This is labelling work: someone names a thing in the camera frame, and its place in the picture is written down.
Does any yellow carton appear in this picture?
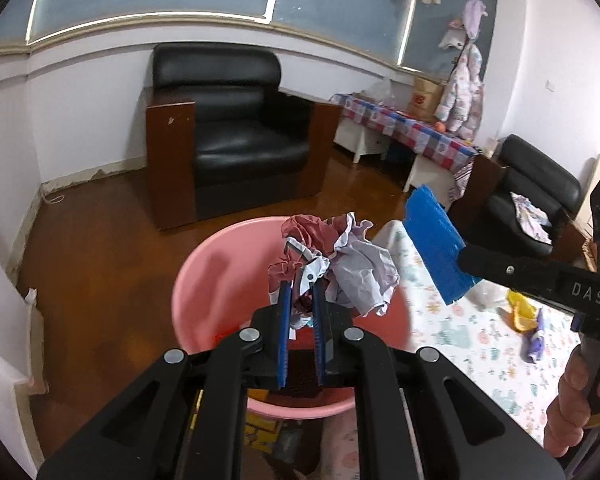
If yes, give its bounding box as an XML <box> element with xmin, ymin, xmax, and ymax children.
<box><xmin>244</xmin><ymin>407</ymin><xmax>283</xmax><ymax>453</ymax></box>

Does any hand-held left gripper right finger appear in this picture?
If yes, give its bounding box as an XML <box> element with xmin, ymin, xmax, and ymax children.
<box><xmin>312</xmin><ymin>282</ymin><xmax>566</xmax><ymax>480</ymax></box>

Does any patterned cloth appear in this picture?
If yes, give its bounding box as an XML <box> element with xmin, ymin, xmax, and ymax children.
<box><xmin>510</xmin><ymin>191</ymin><xmax>553</xmax><ymax>245</ymax></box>

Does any black leather armchair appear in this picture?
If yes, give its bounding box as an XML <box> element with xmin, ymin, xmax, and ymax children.
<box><xmin>450</xmin><ymin>134</ymin><xmax>596</xmax><ymax>261</ymax></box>
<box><xmin>146</xmin><ymin>42</ymin><xmax>343</xmax><ymax>232</ymax></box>

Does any cardboard box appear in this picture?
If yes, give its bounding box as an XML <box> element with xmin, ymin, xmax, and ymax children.
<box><xmin>406</xmin><ymin>77</ymin><xmax>446</xmax><ymax>121</ymax></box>

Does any yellow plastic wrapper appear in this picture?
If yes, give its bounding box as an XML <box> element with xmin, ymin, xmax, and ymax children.
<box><xmin>507</xmin><ymin>290</ymin><xmax>536</xmax><ymax>320</ymax></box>

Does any blue foam net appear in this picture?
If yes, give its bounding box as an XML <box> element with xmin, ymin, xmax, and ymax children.
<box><xmin>402</xmin><ymin>185</ymin><xmax>481</xmax><ymax>306</ymax></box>

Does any checkered cloth side table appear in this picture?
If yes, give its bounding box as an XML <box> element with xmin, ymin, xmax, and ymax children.
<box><xmin>330</xmin><ymin>92</ymin><xmax>481</xmax><ymax>196</ymax></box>

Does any purple hanging garment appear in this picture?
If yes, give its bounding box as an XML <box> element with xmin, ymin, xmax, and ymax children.
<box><xmin>461</xmin><ymin>0</ymin><xmax>488</xmax><ymax>41</ymax></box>

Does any white side table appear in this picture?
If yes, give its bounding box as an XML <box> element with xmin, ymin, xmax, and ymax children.
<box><xmin>334</xmin><ymin>117</ymin><xmax>456</xmax><ymax>206</ymax></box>

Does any person's right hand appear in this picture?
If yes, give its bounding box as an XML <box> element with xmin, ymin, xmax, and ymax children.
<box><xmin>544</xmin><ymin>345</ymin><xmax>600</xmax><ymax>458</ymax></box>

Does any white plastic bag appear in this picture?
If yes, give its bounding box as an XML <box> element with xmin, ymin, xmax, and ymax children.
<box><xmin>472</xmin><ymin>280</ymin><xmax>513</xmax><ymax>311</ymax></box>

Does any child's patterned puffer jacket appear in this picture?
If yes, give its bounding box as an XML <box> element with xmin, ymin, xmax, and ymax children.
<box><xmin>434</xmin><ymin>42</ymin><xmax>485</xmax><ymax>141</ymax></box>

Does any purple plastic bag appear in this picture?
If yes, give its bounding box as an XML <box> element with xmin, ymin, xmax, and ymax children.
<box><xmin>525</xmin><ymin>307</ymin><xmax>548</xmax><ymax>363</ymax></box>

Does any red and white paper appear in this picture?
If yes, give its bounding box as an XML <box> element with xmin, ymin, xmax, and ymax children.
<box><xmin>267</xmin><ymin>212</ymin><xmax>401</xmax><ymax>328</ymax></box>

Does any pink plastic bucket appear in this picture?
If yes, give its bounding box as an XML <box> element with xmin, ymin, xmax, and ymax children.
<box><xmin>171</xmin><ymin>216</ymin><xmax>411</xmax><ymax>420</ymax></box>

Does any translucent plastic bag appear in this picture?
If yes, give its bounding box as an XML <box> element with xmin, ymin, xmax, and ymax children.
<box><xmin>365</xmin><ymin>80</ymin><xmax>396</xmax><ymax>106</ymax></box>

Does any white hanging hat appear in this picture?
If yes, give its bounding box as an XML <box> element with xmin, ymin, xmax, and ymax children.
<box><xmin>439</xmin><ymin>27</ymin><xmax>463</xmax><ymax>51</ymax></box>

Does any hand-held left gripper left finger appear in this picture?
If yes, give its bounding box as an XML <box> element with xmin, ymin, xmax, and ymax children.
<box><xmin>37</xmin><ymin>280</ymin><xmax>293</xmax><ymax>480</ymax></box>

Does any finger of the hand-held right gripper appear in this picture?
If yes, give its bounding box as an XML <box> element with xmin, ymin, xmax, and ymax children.
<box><xmin>457</xmin><ymin>242</ymin><xmax>556</xmax><ymax>306</ymax></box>

